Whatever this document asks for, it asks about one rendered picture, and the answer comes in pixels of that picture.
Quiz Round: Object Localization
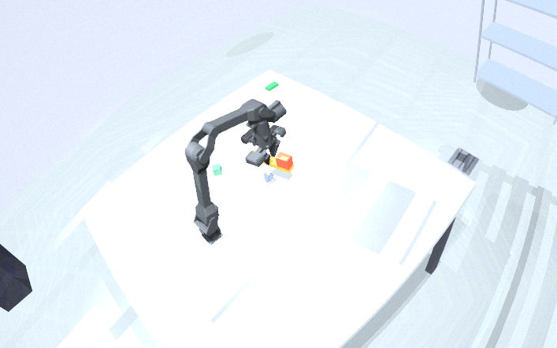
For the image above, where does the yellow bar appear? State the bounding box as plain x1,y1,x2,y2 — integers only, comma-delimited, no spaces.
269,151,294,173

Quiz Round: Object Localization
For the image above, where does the green flat block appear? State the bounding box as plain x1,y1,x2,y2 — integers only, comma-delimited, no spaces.
265,81,279,91

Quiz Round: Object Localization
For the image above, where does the mint green block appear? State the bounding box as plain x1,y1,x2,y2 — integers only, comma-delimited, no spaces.
212,163,222,176

